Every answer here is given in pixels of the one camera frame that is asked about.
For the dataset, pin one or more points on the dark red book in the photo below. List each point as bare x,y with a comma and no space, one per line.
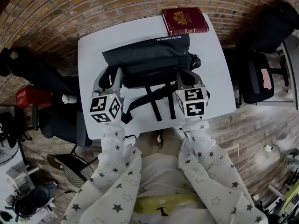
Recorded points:
184,20

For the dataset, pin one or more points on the brown wicker chair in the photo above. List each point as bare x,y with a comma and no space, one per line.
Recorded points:
74,169

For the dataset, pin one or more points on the person's right forearm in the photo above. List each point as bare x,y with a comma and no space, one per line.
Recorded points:
201,148

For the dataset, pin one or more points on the black round device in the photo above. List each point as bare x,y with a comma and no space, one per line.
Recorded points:
37,196

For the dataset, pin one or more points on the white power adapter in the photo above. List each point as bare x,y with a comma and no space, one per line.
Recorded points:
269,148

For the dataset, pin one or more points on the pink cloth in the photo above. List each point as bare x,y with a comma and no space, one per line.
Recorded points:
267,78

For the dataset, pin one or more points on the person's torso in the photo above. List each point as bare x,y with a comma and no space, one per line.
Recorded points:
161,174

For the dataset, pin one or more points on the person's legs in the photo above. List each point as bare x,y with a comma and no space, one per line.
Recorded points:
168,143

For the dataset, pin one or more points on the black office chair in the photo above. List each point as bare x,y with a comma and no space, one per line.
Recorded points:
46,83
261,55

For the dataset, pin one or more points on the dark grey cloth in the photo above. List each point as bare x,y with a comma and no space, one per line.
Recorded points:
149,57

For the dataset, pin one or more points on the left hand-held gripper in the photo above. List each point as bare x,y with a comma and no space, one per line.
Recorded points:
105,106

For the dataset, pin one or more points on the black floor fan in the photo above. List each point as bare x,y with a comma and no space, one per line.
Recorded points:
8,149

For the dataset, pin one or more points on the person's left forearm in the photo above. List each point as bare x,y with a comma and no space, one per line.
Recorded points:
114,146

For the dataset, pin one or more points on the green and white equipment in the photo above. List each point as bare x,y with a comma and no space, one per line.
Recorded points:
288,185

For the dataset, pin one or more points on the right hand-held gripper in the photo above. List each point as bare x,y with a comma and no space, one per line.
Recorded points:
194,104

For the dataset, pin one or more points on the red box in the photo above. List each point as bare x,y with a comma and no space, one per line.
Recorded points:
30,97

